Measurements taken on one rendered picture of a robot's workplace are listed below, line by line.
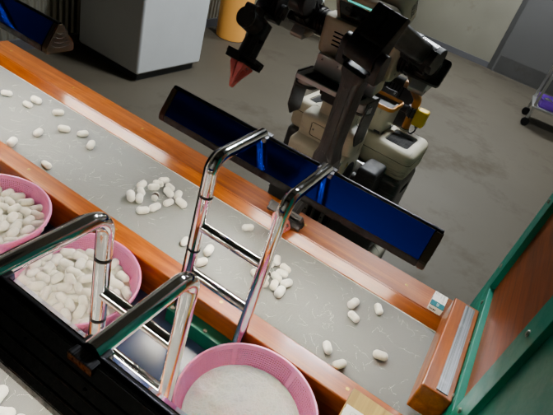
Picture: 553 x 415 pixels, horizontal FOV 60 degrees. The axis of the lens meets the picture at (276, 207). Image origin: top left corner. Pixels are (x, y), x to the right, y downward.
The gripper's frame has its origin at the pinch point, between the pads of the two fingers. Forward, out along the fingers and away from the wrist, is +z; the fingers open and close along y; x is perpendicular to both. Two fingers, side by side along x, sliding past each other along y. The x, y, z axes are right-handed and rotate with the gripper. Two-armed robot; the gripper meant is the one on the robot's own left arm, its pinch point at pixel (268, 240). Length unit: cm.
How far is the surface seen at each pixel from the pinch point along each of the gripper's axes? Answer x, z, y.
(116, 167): -2.8, 6.1, -48.3
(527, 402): -56, 11, 53
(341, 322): -5.0, 8.4, 27.4
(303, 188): -45.7, -2.0, 12.8
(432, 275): 146, -59, 47
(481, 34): 472, -514, -45
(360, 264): 5.5, -8.3, 23.0
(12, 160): -18, 21, -62
